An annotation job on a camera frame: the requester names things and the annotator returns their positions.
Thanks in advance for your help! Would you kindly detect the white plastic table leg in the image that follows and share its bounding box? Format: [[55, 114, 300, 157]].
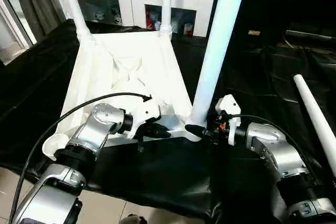
[[56, 0, 94, 42], [160, 0, 174, 40], [293, 74, 336, 180], [185, 0, 250, 130]]

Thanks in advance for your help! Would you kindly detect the red packet in cabinet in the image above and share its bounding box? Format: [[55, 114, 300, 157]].
[[145, 10, 153, 30]]

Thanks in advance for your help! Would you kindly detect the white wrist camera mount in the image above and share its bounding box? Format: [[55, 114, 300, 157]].
[[215, 94, 242, 146], [128, 98, 162, 140]]

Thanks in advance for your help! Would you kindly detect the white plastic table top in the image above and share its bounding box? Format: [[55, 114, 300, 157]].
[[42, 31, 208, 162]]

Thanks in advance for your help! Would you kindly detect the silver sliding door frame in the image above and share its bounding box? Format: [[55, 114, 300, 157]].
[[0, 0, 37, 65]]

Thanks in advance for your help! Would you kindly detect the black mat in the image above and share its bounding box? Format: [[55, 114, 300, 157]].
[[0, 19, 336, 224]]

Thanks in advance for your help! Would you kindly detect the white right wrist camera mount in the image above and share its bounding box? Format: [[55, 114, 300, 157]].
[[215, 94, 242, 146]]

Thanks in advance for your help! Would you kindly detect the black metal rail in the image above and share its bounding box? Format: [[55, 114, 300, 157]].
[[286, 30, 336, 41]]

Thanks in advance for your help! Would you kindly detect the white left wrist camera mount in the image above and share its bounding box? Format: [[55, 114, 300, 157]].
[[128, 98, 162, 140]]

